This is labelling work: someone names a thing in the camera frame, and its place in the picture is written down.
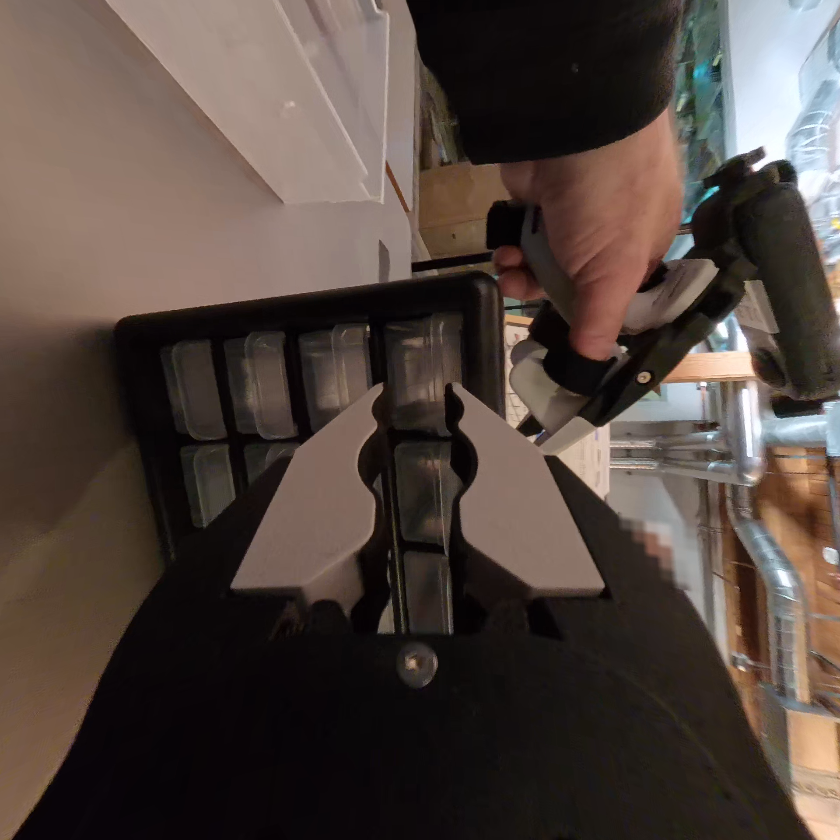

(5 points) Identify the person's left hand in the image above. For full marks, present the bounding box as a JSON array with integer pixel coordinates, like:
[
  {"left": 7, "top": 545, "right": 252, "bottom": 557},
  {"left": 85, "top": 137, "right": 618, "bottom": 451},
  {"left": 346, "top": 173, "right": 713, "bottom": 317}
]
[{"left": 492, "top": 105, "right": 688, "bottom": 363}]

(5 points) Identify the silver ventilation duct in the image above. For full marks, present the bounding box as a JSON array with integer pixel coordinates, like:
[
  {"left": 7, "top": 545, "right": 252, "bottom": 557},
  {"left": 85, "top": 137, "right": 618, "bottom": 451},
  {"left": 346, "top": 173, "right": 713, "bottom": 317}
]
[{"left": 610, "top": 377, "right": 840, "bottom": 716}]

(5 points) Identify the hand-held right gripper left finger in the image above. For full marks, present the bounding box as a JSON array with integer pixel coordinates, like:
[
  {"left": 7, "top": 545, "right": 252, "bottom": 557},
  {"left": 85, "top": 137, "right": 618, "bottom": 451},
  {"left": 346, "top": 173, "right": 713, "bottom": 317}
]
[{"left": 230, "top": 382, "right": 386, "bottom": 602}]

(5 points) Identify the person's left forearm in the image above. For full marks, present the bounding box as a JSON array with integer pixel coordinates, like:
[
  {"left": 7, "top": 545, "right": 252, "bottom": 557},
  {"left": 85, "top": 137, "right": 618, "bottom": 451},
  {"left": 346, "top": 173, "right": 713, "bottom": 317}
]
[{"left": 407, "top": 0, "right": 686, "bottom": 166}]

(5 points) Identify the set of clear cabinet drawers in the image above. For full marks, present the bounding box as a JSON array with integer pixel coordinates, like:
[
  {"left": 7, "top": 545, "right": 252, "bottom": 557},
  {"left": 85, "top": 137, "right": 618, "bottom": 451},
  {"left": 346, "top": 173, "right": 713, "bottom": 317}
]
[{"left": 161, "top": 311, "right": 465, "bottom": 635}]

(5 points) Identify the black drawer cabinet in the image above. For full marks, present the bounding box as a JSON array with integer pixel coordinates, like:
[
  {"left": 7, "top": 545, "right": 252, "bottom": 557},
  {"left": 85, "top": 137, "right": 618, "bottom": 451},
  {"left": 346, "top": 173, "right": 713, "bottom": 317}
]
[{"left": 115, "top": 272, "right": 506, "bottom": 637}]

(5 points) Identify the translucent plastic bin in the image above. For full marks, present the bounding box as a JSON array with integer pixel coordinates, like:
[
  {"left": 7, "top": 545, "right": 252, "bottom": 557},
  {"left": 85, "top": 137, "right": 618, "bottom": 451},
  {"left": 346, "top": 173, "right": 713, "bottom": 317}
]
[{"left": 105, "top": 0, "right": 392, "bottom": 206}]

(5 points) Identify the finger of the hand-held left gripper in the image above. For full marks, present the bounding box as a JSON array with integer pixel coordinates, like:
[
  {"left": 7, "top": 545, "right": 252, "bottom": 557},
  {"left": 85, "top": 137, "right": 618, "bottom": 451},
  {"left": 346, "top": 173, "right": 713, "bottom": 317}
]
[{"left": 518, "top": 410, "right": 599, "bottom": 458}]

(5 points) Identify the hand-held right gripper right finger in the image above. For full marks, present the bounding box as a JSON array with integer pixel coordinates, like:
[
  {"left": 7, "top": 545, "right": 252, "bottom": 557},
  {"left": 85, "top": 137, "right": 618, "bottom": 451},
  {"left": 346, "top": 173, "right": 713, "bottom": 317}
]
[{"left": 445, "top": 382, "right": 607, "bottom": 601}]

